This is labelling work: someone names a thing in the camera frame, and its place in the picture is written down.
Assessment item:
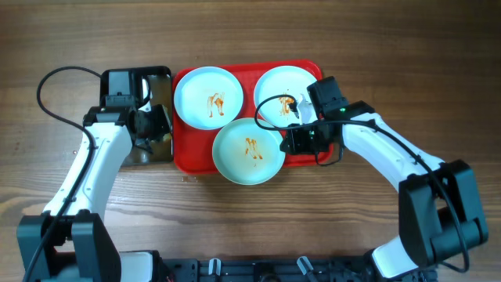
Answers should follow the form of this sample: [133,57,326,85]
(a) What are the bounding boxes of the light blue plate front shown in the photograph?
[212,117,286,185]

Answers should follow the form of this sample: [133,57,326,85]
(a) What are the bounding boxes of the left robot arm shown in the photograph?
[16,105,171,281]

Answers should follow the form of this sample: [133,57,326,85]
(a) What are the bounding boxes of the black rectangular water tray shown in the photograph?
[97,66,173,166]

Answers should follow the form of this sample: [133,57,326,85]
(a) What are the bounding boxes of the light blue plate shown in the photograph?
[212,117,286,185]
[174,67,243,130]
[254,66,317,127]

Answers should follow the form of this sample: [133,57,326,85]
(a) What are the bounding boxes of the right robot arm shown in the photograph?
[280,101,488,280]

